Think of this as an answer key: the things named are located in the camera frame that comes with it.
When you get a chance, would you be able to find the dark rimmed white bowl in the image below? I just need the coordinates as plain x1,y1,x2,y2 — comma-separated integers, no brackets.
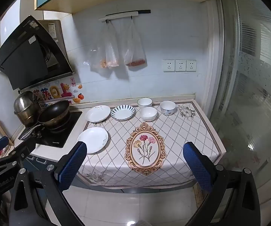
137,98,153,110

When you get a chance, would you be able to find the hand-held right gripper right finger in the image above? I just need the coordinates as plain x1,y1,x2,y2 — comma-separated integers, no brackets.
183,142,261,226

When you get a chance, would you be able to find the stainless steel pot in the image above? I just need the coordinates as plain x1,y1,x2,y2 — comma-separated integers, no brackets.
13,90,42,127

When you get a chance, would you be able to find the glass sliding door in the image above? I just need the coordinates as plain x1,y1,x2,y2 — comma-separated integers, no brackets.
208,0,271,206

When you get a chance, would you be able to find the black induction cooktop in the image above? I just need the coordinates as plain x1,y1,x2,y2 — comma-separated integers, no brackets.
18,110,83,149

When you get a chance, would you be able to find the floral diamond pattern tablecloth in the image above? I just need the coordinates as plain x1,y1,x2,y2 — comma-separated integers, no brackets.
77,101,227,189

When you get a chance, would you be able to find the white wall socket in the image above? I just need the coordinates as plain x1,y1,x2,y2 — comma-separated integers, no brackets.
175,60,186,72
186,60,197,72
163,60,175,72

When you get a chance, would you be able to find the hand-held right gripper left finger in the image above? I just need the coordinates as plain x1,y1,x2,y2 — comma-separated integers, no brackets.
8,141,88,226

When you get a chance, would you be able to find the clear plastic bag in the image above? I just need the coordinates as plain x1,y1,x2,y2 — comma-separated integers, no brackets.
105,20,120,70
123,19,147,67
84,24,108,73

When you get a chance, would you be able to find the black range hood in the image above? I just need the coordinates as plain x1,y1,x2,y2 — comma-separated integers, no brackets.
0,15,76,90

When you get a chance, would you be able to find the floral print white bowl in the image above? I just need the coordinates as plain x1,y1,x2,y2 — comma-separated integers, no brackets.
159,101,179,116

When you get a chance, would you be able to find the wooden rolling pin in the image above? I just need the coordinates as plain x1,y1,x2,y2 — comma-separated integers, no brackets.
0,113,15,147

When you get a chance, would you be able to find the white plate with small print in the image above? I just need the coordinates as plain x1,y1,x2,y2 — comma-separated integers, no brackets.
86,105,111,123

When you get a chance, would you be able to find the wall hook rail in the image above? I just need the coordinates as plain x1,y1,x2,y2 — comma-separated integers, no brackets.
98,10,151,22

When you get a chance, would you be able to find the blue base cabinet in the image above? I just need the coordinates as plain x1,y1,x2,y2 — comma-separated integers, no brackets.
24,155,58,170

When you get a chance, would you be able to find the group of colourful wall stickers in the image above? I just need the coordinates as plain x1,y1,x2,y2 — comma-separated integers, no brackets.
33,76,84,106

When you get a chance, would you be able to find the dark wok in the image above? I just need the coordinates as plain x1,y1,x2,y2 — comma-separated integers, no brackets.
20,99,71,140

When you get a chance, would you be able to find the plain white bowl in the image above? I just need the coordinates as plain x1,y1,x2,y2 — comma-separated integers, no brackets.
140,107,158,122

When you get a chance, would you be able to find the blue striped plate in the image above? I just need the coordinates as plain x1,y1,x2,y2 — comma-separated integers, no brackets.
110,105,135,121

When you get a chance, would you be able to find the plain white plate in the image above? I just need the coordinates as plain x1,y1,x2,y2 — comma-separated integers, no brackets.
77,127,109,154

